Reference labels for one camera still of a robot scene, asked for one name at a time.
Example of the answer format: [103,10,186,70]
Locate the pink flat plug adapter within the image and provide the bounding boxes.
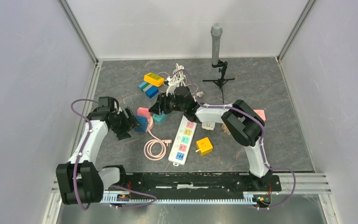
[137,107,151,119]

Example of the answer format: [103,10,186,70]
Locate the blue white cube adapter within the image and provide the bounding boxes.
[133,116,149,133]

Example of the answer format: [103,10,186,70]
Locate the grey slotted cable duct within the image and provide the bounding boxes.
[52,173,331,205]

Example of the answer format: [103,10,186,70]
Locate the grey microphone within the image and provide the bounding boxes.
[210,23,223,66]

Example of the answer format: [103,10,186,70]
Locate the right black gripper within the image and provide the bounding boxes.
[148,91,186,116]

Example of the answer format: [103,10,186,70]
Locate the white multicolour power strip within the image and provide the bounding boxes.
[168,91,205,167]

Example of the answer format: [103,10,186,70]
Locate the yellow cube socket adapter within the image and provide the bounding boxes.
[196,137,213,156]

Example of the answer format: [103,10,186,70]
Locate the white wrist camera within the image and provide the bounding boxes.
[164,78,179,96]
[96,97,120,112]

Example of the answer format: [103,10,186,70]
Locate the beige cube socket adapter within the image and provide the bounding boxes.
[222,124,231,135]

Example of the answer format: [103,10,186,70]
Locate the pink cube socket adapter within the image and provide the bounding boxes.
[254,109,266,121]

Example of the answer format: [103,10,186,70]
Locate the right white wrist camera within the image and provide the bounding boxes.
[164,78,179,96]

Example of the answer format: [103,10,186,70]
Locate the yellow rectangular power strip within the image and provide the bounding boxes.
[144,72,165,87]

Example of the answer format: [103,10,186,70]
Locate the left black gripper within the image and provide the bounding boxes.
[110,106,143,140]

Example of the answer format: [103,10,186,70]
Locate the white plug adapter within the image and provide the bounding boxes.
[201,122,216,131]

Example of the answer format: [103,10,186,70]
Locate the white coiled power cord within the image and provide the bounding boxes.
[166,63,187,89]

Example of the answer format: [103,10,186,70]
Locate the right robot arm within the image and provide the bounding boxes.
[149,86,273,190]

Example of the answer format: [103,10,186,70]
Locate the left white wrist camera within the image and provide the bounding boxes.
[96,97,120,112]

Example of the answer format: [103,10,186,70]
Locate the blue green power strip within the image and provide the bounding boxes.
[138,81,159,98]

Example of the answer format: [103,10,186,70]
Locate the pink round socket reel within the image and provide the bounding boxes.
[146,116,154,132]

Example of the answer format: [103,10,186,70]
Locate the teal power strip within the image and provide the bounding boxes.
[152,114,167,124]

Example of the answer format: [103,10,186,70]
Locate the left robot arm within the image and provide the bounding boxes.
[55,97,140,209]

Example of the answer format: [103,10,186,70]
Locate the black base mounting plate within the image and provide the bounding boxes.
[109,172,282,200]

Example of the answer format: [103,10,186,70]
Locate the black microphone tripod stand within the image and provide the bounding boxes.
[202,59,235,103]

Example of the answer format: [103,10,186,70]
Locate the pink coiled cable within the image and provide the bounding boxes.
[144,128,173,161]

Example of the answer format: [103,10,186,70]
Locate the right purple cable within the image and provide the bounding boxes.
[166,69,297,211]

